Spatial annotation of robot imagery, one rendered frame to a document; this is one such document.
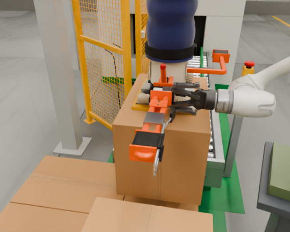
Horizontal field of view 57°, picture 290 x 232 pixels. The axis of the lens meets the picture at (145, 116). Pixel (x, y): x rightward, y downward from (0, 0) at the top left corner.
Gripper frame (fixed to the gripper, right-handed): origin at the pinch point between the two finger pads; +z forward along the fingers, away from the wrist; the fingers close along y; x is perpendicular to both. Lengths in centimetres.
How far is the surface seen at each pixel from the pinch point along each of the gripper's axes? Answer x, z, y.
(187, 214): -32.5, -13.4, 25.9
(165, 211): -32.6, -6.3, 25.9
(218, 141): 61, -34, 61
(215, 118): 92, -34, 61
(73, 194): 4, 47, 66
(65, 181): 12, 55, 66
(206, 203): 60, -33, 120
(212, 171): 37, -30, 67
